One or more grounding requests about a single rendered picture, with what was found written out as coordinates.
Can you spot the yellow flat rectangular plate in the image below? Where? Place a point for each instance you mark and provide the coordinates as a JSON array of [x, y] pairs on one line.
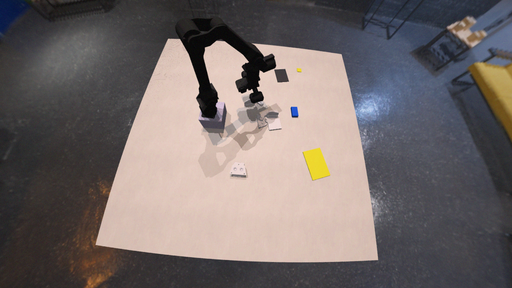
[[316, 163]]

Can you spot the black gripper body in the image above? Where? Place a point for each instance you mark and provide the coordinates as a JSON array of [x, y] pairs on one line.
[[256, 96]]

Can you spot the blue rectangular block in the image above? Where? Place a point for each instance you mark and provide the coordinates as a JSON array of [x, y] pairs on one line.
[[294, 111]]

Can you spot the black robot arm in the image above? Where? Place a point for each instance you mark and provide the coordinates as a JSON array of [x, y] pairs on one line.
[[195, 42]]

